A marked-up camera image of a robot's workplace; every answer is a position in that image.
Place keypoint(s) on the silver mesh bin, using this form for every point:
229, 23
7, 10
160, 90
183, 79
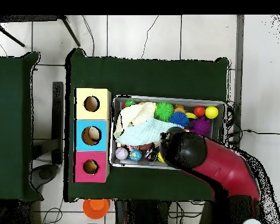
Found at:
121, 164

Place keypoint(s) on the small yellow ball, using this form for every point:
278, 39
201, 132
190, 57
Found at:
160, 158

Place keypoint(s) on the black tripod legs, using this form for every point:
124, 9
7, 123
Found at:
71, 32

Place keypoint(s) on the blue spiky ball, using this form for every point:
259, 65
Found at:
178, 119

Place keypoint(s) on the globe print ball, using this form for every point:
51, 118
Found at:
135, 155

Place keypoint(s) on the red orange ball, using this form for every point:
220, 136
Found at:
199, 111

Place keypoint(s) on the purple spiky ball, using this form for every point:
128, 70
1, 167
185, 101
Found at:
201, 126

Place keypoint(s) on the cream cloth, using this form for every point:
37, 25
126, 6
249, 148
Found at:
133, 114

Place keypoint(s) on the orange cone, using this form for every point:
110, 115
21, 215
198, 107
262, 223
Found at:
95, 208

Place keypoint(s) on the mint green cloth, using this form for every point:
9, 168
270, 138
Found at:
142, 134

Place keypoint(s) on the black upright stand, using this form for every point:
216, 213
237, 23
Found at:
57, 116

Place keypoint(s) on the wooden box with three holes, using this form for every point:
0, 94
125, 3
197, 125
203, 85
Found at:
92, 178

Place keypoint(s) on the yellow smooth ball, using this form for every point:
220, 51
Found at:
211, 112

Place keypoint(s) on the green cloth covered side table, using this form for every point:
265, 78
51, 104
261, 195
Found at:
9, 128

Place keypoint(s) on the dark green table cloth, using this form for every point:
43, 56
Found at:
142, 77

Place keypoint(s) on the white baseball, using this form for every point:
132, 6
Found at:
121, 153

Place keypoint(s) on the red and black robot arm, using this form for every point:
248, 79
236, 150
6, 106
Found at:
224, 168

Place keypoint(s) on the grey round stand base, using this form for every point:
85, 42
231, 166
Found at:
44, 175

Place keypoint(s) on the green spiky ball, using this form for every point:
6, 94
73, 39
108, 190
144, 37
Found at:
163, 111

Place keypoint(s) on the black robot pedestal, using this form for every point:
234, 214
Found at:
140, 213

